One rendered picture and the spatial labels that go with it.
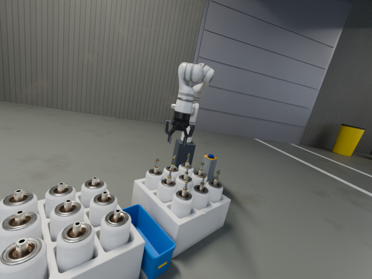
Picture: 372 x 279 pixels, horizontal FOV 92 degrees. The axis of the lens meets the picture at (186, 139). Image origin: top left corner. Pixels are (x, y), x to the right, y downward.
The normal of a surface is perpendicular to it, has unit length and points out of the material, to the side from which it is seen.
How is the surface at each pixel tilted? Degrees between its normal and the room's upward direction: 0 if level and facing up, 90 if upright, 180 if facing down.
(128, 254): 90
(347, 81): 90
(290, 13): 90
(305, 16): 90
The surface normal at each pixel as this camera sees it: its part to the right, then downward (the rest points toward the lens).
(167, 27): 0.25, 0.30
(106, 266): 0.66, 0.32
